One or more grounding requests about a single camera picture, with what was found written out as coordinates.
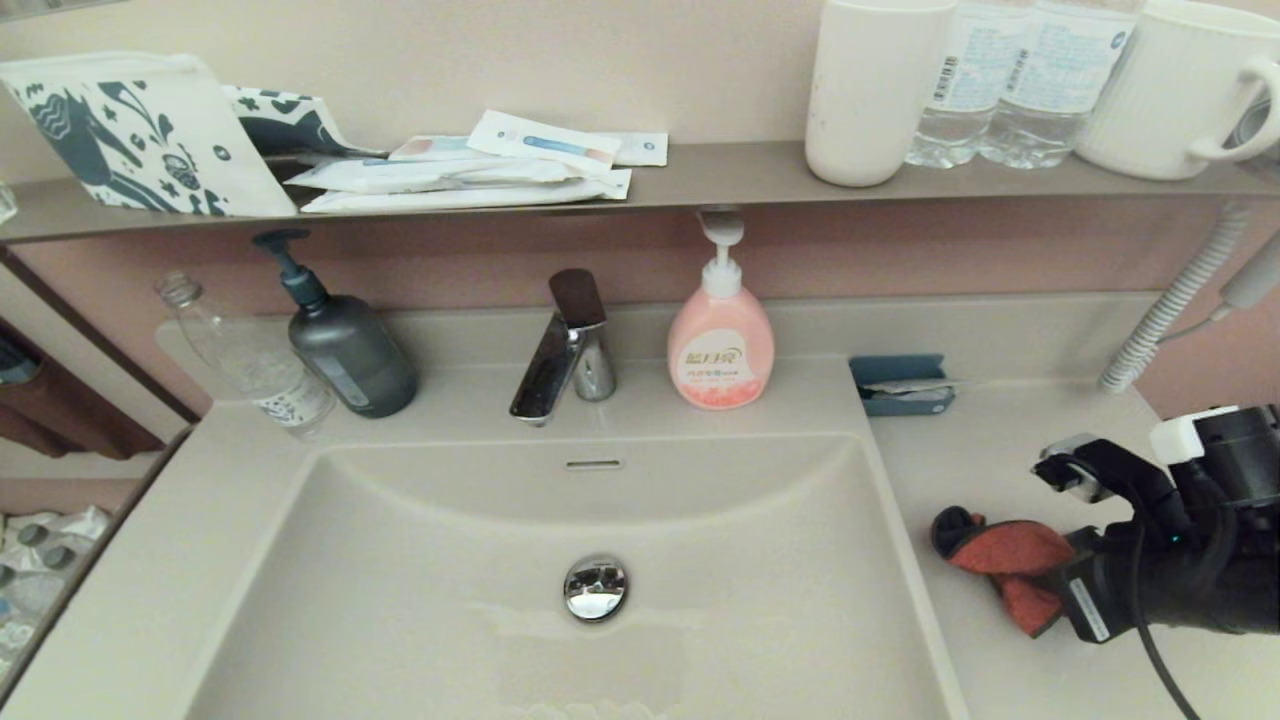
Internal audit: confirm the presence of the chrome faucet with brown lever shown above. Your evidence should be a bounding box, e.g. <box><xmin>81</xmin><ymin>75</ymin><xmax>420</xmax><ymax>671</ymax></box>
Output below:
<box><xmin>509</xmin><ymin>268</ymin><xmax>618</xmax><ymax>428</ymax></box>

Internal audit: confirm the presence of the beige sink basin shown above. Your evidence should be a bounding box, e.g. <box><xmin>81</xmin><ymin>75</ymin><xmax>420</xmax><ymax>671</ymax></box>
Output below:
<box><xmin>180</xmin><ymin>432</ymin><xmax>966</xmax><ymax>720</ymax></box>

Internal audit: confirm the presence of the silver packet in tray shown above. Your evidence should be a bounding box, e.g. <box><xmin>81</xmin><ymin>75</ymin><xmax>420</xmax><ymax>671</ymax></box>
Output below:
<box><xmin>864</xmin><ymin>378</ymin><xmax>967</xmax><ymax>401</ymax></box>

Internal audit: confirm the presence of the blue soap tray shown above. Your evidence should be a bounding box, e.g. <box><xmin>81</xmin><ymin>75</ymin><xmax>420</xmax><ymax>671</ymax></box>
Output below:
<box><xmin>850</xmin><ymin>354</ymin><xmax>957</xmax><ymax>417</ymax></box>

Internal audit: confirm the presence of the pink hand soap pump bottle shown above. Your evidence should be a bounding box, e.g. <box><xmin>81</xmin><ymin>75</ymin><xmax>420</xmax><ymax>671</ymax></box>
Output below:
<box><xmin>666</xmin><ymin>210</ymin><xmax>776</xmax><ymax>411</ymax></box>

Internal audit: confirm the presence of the chrome drain stopper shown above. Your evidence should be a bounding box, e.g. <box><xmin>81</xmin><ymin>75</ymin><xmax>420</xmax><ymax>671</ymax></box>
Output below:
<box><xmin>563</xmin><ymin>555</ymin><xmax>630</xmax><ymax>623</ymax></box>

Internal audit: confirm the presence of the white ribbed mug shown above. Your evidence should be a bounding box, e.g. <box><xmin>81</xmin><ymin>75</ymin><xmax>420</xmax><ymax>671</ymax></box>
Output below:
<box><xmin>1074</xmin><ymin>0</ymin><xmax>1280</xmax><ymax>181</ymax></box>

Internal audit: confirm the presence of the clear water bottle white label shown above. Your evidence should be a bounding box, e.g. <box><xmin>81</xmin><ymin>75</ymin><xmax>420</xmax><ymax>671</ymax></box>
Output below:
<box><xmin>905</xmin><ymin>0</ymin><xmax>1033</xmax><ymax>168</ymax></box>
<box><xmin>978</xmin><ymin>0</ymin><xmax>1143</xmax><ymax>169</ymax></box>

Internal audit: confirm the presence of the white plain tumbler cup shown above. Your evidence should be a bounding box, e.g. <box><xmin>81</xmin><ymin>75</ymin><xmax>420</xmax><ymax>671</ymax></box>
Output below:
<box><xmin>805</xmin><ymin>0</ymin><xmax>956</xmax><ymax>188</ymax></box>

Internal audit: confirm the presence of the small white sachet with logo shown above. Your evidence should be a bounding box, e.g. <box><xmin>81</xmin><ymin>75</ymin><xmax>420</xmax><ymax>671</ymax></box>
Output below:
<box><xmin>600</xmin><ymin>131</ymin><xmax>669</xmax><ymax>167</ymax></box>

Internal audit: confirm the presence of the white toothbrush packet blue print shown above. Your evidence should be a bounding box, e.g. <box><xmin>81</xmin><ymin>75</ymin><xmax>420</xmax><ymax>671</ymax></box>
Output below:
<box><xmin>466</xmin><ymin>110</ymin><xmax>623</xmax><ymax>174</ymax></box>

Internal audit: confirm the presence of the long white sealed packet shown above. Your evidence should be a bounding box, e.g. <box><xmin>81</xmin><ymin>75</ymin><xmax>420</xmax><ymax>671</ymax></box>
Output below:
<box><xmin>300</xmin><ymin>168</ymin><xmax>633</xmax><ymax>214</ymax></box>
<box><xmin>286</xmin><ymin>156</ymin><xmax>601</xmax><ymax>194</ymax></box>

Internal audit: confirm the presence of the dark grey pump bottle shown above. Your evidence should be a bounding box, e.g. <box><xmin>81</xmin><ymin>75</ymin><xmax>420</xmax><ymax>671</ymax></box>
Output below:
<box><xmin>252</xmin><ymin>230</ymin><xmax>419</xmax><ymax>419</ymax></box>

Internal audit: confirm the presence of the white packet with pink print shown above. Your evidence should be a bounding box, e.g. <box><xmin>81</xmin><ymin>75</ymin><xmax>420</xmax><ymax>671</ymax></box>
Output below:
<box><xmin>388</xmin><ymin>135</ymin><xmax>479</xmax><ymax>162</ymax></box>

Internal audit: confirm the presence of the clear empty plastic bottle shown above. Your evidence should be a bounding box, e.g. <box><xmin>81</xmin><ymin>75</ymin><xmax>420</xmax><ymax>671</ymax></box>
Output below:
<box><xmin>155</xmin><ymin>273</ymin><xmax>337</xmax><ymax>441</ymax></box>

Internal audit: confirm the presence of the small white teal-print pouch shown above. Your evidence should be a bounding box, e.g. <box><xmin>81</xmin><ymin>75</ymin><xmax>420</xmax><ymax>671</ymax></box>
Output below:
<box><xmin>222</xmin><ymin>85</ymin><xmax>389</xmax><ymax>159</ymax></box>

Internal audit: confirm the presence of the shrink-wrapped water bottle pack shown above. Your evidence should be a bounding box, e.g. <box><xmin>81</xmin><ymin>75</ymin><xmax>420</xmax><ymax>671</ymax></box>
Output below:
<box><xmin>0</xmin><ymin>505</ymin><xmax>113</xmax><ymax>681</ymax></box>

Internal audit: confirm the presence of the brown hanging towel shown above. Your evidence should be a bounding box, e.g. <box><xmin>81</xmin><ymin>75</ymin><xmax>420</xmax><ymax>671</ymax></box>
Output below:
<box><xmin>0</xmin><ymin>320</ymin><xmax>166</xmax><ymax>461</ymax></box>

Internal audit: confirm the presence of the large white teal-print pouch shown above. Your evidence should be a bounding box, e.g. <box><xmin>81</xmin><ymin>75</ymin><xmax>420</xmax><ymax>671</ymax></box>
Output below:
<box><xmin>0</xmin><ymin>51</ymin><xmax>298</xmax><ymax>218</ymax></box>

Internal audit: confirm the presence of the white coiled cord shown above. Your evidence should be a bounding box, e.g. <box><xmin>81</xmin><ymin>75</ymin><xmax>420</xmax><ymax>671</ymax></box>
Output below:
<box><xmin>1097</xmin><ymin>205</ymin><xmax>1251</xmax><ymax>393</ymax></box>

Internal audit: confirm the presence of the grey hair dryer handle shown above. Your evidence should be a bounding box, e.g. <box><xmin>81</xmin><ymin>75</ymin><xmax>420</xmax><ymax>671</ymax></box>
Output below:
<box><xmin>1215</xmin><ymin>228</ymin><xmax>1280</xmax><ymax>311</ymax></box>

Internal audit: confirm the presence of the grey wall shelf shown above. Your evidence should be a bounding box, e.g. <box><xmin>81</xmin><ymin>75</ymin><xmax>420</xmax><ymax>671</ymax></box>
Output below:
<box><xmin>0</xmin><ymin>141</ymin><xmax>1280</xmax><ymax>245</ymax></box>

